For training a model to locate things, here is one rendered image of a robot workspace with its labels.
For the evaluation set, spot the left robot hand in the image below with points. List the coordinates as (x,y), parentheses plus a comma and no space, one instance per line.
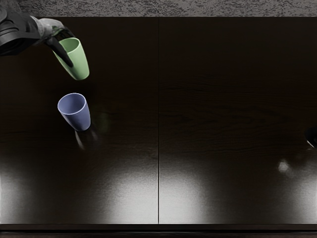
(47,26)

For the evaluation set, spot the green plastic cup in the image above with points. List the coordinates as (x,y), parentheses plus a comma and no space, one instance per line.
(76,62)

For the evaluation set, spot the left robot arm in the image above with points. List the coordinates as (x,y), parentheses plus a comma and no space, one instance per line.
(15,29)

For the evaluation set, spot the blue plastic cup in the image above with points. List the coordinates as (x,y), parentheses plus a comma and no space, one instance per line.
(75,111)

